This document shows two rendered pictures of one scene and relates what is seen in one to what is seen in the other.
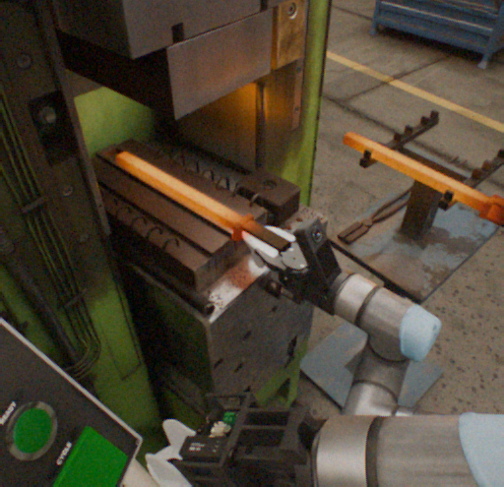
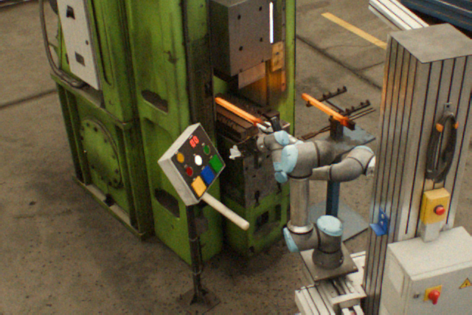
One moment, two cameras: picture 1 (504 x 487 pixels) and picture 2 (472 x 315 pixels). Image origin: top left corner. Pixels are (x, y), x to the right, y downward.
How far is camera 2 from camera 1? 2.93 m
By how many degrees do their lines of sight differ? 12
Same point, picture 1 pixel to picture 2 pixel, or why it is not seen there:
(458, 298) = not seen: hidden behind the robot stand
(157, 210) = (229, 116)
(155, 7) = (236, 66)
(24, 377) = (205, 139)
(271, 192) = (268, 113)
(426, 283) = not seen: hidden behind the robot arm
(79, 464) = (214, 160)
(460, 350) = not seen: hidden behind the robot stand
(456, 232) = (354, 138)
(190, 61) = (243, 75)
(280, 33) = (273, 60)
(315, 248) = (274, 125)
